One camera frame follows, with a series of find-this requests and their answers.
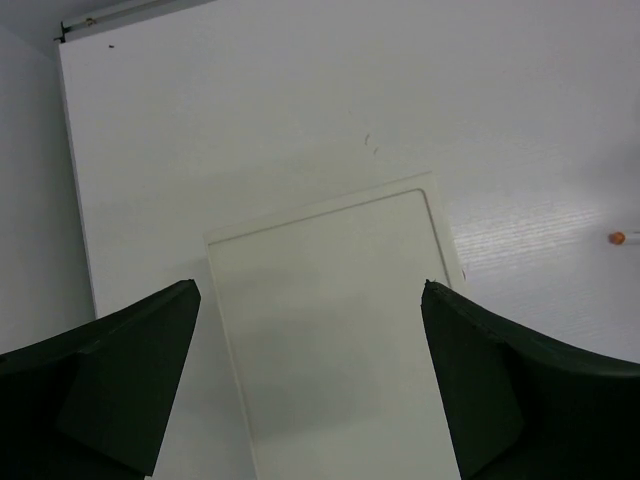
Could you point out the white drawer cabinet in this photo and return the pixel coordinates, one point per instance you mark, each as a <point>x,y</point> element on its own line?
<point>321,311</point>

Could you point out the orange capped white pen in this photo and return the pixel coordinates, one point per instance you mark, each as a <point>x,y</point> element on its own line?
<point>627,237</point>

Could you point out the aluminium frame rail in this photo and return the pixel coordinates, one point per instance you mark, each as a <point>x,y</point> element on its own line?
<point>102,15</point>

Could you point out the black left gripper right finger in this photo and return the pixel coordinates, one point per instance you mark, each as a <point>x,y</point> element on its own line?
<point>522,405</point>

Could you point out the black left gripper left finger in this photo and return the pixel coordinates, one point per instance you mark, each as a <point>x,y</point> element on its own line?
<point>94,402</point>

